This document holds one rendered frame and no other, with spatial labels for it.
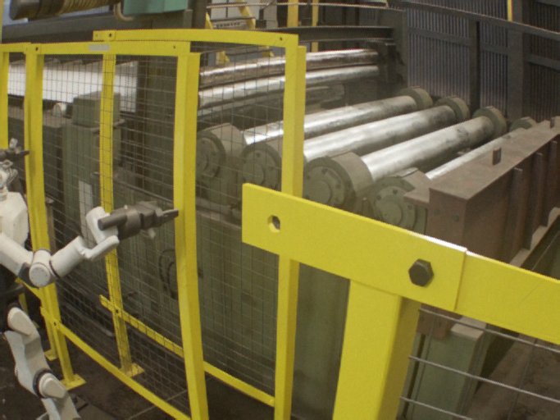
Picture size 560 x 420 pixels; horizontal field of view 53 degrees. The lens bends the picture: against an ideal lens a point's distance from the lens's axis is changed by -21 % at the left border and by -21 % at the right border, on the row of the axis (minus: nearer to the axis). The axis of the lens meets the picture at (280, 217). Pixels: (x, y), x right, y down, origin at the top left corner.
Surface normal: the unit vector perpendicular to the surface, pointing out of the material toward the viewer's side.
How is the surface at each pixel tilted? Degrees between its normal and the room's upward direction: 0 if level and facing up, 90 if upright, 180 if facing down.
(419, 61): 90
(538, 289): 90
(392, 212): 90
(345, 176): 90
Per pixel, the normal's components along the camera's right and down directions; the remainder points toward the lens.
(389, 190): -0.66, -0.01
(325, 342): -0.62, 0.26
